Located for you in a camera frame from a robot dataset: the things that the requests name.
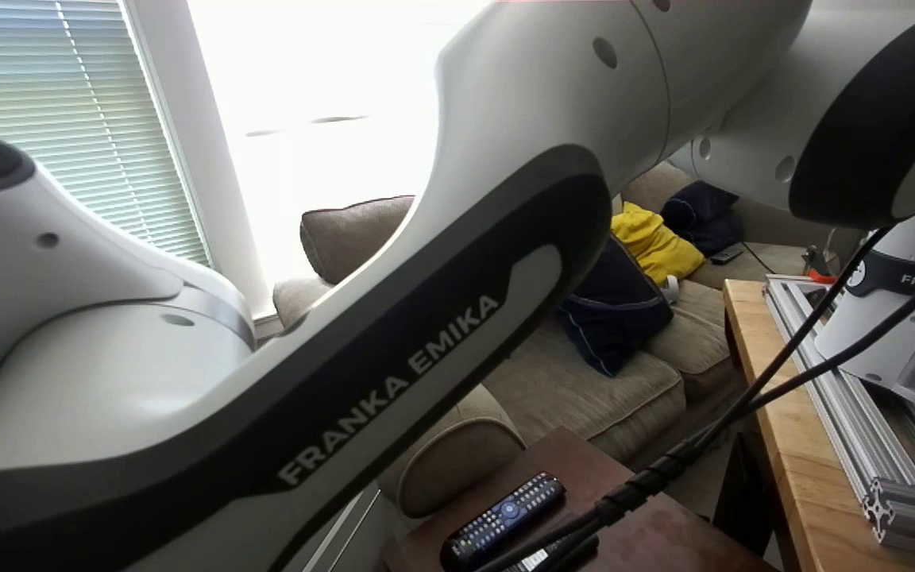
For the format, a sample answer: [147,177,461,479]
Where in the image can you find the brown sofa cushion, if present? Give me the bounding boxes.
[299,192,421,287]

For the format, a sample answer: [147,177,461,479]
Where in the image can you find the dark navy bag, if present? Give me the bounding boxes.
[556,237,676,378]

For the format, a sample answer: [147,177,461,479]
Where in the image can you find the beige fabric sofa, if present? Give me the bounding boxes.
[272,157,832,521]

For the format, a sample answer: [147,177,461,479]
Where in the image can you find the yellow cloth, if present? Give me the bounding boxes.
[609,200,709,287]

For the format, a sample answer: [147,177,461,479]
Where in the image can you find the black remote with blue buttons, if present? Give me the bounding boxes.
[440,472,570,569]

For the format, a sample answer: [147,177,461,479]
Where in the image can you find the dark blue garment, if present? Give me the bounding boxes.
[660,177,743,263]

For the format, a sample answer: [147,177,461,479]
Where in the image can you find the dark brown side table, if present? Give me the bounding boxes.
[381,425,780,572]

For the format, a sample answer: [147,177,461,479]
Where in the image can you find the light wooden robot table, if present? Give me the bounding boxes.
[723,277,915,572]

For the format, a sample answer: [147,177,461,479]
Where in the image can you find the white window blinds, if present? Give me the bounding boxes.
[0,0,214,267]

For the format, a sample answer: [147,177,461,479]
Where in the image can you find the black cable bundle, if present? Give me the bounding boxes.
[476,219,915,572]

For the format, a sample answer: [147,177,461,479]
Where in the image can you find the aluminium frame rail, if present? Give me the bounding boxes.
[763,275,915,567]

